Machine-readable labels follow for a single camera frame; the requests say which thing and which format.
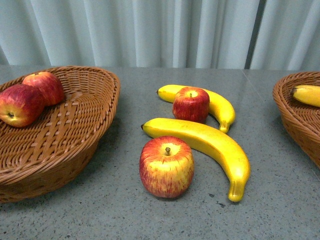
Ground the dark red apple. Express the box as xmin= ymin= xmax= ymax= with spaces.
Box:
xmin=172 ymin=86 xmax=210 ymax=124

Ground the red yellow apple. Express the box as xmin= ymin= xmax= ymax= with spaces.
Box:
xmin=139 ymin=135 xmax=195 ymax=199

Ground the near large yellow banana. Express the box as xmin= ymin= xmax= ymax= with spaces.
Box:
xmin=141 ymin=118 xmax=251 ymax=202

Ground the far yellow banana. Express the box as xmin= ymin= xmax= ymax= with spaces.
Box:
xmin=156 ymin=84 xmax=236 ymax=134

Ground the red apple basket back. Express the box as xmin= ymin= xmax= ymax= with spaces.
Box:
xmin=22 ymin=71 xmax=65 ymax=107

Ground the red apple basket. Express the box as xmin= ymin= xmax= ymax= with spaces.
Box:
xmin=0 ymin=84 xmax=46 ymax=128
xmin=22 ymin=71 xmax=65 ymax=107

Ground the pale green curtain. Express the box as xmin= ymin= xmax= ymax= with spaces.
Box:
xmin=0 ymin=0 xmax=320 ymax=71

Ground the left brown wicker basket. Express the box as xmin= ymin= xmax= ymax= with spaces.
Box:
xmin=0 ymin=65 xmax=121 ymax=203

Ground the brown wicker basket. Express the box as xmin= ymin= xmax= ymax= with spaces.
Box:
xmin=272 ymin=71 xmax=320 ymax=167
xmin=0 ymin=65 xmax=121 ymax=203

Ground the red apple basket front left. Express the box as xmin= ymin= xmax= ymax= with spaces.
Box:
xmin=0 ymin=84 xmax=46 ymax=128

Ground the right brown wicker basket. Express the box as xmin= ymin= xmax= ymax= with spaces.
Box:
xmin=272 ymin=71 xmax=320 ymax=167

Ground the banana in right basket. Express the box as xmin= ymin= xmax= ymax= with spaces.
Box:
xmin=291 ymin=85 xmax=320 ymax=107

